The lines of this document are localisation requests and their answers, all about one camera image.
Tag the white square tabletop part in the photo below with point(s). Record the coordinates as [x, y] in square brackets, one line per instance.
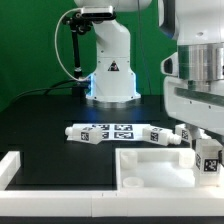
[155, 168]

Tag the white U-shaped fence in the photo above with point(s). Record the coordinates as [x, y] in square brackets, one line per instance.
[197, 201]

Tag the grey camera on stand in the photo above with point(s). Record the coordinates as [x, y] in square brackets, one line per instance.
[97, 12]

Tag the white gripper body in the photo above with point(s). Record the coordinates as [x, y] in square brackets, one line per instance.
[202, 109]

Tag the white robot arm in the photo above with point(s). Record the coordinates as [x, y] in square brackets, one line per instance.
[193, 86]

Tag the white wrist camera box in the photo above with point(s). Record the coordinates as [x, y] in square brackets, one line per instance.
[170, 65]

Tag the black camera stand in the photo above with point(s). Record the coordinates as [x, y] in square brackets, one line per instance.
[78, 26]

